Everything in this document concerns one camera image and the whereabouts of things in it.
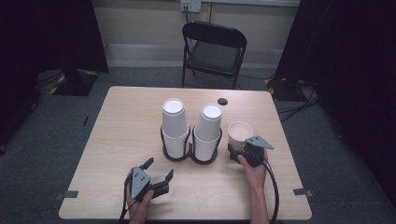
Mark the black folding chair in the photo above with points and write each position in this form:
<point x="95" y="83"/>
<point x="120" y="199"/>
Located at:
<point x="214" y="56"/>

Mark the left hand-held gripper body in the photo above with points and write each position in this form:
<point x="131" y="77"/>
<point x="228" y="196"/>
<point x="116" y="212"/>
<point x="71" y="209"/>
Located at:
<point x="140" y="183"/>

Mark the single white paper cup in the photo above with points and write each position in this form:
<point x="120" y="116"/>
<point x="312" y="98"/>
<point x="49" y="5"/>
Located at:
<point x="239" y="132"/>

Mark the person's right hand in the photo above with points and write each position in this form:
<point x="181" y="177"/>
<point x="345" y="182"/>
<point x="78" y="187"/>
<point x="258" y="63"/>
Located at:
<point x="257" y="175"/>

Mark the person's left hand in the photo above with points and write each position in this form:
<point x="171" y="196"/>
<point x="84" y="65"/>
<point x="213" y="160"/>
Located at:
<point x="138" y="208"/>

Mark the stack of white paper cups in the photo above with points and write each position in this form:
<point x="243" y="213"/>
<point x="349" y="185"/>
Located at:
<point x="175" y="124"/>
<point x="208" y="130"/>

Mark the small black floor item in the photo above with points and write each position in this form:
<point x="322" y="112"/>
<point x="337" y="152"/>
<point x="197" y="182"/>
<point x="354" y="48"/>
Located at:
<point x="86" y="120"/>

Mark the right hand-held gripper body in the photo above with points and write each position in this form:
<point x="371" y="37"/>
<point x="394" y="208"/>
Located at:
<point x="255" y="152"/>

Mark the grey tape strip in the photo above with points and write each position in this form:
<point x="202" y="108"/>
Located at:
<point x="302" y="192"/>
<point x="67" y="194"/>

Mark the stand base with striped tape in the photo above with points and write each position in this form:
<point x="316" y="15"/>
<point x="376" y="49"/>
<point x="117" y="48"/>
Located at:
<point x="74" y="82"/>
<point x="285" y="88"/>

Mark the dark curtain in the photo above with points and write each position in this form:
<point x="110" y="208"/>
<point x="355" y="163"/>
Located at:
<point x="37" y="46"/>
<point x="351" y="62"/>

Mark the white wall socket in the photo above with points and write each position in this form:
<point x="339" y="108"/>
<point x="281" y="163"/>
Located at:
<point x="190" y="5"/>

